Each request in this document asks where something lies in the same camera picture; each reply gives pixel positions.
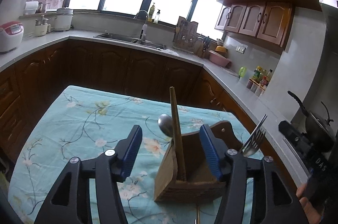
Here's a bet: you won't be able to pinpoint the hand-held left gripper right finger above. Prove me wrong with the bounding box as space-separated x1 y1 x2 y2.
199 124 309 224

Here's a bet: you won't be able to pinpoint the wooden cabinets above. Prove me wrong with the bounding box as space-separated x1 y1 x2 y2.
214 0 333 47
0 39 299 187

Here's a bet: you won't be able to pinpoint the yellow oil bottle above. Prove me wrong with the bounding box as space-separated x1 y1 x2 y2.
148 3 156 22

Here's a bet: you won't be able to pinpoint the steel sink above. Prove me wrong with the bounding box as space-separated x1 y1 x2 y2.
93 32 167 50

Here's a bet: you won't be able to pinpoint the pink basin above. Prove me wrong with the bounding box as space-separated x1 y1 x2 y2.
209 50 232 67

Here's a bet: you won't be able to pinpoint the stainless steel spoon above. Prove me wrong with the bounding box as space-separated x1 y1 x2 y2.
158 113 173 138

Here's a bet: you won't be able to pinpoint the large white rice cooker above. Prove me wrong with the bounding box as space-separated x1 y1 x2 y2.
54 8 74 31

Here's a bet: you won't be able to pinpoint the wooden upper cabinets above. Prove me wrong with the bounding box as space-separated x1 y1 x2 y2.
214 0 333 47

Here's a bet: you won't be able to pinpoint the grey kitchen countertop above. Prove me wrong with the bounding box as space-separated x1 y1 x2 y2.
0 29 312 179

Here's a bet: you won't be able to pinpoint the white container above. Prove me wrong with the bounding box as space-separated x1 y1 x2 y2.
24 1 39 15

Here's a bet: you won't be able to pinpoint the plain wooden chopstick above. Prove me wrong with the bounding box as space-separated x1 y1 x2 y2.
169 86 183 180

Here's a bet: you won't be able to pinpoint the metal chopstick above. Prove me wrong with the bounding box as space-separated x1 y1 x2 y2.
252 114 268 136

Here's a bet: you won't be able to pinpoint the small white cooking appliance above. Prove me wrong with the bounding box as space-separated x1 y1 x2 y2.
35 15 51 36

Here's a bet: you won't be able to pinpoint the floral turquoise tablecloth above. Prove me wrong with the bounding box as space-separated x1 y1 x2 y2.
8 85 264 224

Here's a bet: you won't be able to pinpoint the range hood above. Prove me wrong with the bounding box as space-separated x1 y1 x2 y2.
318 0 338 13

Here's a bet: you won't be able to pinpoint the condiment bottles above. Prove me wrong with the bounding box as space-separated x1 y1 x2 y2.
251 66 274 87

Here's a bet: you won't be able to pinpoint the wooden utensil holder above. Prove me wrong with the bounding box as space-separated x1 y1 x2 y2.
154 120 262 203

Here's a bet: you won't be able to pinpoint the person's right hand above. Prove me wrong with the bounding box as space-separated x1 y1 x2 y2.
296 183 325 224

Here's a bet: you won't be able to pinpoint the knife block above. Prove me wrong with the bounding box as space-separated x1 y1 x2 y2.
201 36 212 58

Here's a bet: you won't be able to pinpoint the black wok with lid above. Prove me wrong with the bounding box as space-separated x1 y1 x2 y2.
287 90 336 153

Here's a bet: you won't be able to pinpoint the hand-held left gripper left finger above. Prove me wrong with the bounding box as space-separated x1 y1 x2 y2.
34 124 143 224

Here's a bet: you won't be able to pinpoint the spice jars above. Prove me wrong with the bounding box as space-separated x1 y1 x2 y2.
247 79 266 97

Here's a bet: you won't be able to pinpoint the chrome faucet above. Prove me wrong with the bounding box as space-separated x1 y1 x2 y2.
134 10 149 41

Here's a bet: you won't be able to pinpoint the stainless steel fork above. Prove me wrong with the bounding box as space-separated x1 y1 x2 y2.
239 127 267 157

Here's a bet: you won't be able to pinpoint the dish rack with cutting boards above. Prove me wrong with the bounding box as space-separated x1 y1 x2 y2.
173 16 204 55

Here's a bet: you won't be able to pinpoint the red and white rice cooker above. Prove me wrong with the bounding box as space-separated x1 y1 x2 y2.
0 22 24 53

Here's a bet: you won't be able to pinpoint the wooden lower cabinets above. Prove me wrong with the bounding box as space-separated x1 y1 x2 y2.
0 39 299 187

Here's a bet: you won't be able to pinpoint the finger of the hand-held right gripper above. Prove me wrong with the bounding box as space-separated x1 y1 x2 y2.
278 120 307 147

